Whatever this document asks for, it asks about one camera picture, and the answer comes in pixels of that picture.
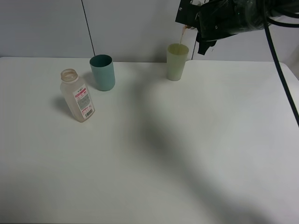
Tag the clear plastic drink bottle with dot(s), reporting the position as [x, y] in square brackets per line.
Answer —
[76, 94]

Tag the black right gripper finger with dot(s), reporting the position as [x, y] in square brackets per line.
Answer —
[188, 13]
[204, 45]

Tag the teal plastic cup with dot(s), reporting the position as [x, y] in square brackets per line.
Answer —
[103, 71]

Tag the blue sleeved paper cup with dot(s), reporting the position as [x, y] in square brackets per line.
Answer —
[188, 27]

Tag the pale green plastic cup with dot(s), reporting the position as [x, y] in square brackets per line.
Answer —
[176, 59]

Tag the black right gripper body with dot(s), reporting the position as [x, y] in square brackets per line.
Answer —
[219, 19]

